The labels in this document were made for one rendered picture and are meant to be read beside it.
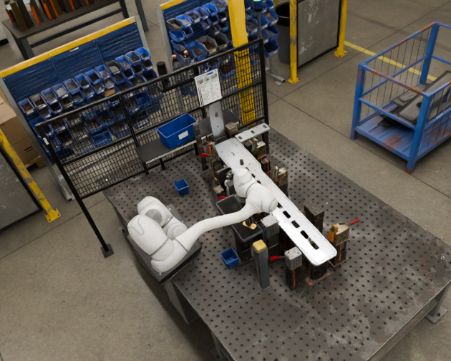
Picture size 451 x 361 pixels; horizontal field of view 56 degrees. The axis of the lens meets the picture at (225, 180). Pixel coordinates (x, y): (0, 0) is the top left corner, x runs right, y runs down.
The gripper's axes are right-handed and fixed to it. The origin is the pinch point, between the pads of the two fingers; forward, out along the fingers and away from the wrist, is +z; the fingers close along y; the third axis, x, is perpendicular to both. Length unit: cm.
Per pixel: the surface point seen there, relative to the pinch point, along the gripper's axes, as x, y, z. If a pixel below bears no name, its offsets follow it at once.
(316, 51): 144, 350, 102
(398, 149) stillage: -19, 223, 110
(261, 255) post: -14.3, -9.4, 14.0
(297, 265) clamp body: -31.0, 3.6, 28.1
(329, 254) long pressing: -45, 19, 24
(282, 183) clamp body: 15, 60, 30
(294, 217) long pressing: -11.6, 32.9, 24.5
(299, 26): 152, 319, 53
